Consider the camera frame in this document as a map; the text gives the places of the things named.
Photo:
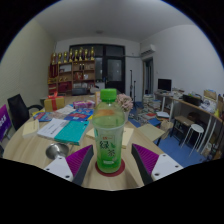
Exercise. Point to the wooden shelf unit with trophies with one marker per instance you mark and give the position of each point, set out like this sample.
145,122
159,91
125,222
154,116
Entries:
73,73

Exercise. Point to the colourful magazine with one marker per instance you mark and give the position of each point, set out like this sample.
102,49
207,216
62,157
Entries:
43,116

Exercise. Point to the pink flower bouquet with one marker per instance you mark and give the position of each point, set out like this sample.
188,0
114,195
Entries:
125,101

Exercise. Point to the blue and red book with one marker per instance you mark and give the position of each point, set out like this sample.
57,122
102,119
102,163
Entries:
78,115

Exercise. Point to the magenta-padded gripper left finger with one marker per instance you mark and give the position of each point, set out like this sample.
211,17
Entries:
58,166

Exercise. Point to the white round stool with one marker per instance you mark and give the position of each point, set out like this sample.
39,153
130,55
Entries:
195,130

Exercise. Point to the white book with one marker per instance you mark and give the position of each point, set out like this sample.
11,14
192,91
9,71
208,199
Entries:
51,128

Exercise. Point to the white air conditioner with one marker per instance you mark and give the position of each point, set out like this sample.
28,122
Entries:
148,50

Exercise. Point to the pink box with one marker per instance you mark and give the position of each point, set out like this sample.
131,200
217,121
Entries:
83,104

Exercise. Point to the teal book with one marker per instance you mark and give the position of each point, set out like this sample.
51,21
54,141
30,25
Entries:
71,131

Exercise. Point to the black computer monitor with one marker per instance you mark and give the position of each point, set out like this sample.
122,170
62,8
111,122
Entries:
164,84

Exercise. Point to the long wooden wall desk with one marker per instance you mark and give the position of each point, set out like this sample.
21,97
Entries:
196,108

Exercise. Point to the brown wooden stool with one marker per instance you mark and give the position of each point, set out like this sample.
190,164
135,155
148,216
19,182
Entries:
181,120

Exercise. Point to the green tea bottle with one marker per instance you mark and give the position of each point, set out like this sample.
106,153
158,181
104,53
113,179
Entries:
108,133

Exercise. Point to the beige notebook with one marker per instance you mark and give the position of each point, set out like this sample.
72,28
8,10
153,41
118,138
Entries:
30,128

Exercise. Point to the silver metal cup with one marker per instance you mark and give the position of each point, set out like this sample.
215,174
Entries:
56,150

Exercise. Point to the flat round red coaster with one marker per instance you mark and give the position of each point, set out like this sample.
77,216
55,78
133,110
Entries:
122,168

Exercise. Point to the black office chair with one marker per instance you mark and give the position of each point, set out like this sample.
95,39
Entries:
19,110

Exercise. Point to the black framed glass door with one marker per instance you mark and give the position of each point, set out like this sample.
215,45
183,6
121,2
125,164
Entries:
113,68

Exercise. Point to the black tripod stand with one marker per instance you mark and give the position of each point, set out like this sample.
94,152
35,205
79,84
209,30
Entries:
132,86

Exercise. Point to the yellow gift box red ribbon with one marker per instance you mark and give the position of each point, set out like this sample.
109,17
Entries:
54,103

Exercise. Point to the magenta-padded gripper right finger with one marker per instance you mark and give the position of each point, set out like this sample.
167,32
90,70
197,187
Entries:
163,165

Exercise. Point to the stack of books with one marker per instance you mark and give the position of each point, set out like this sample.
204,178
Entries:
151,104

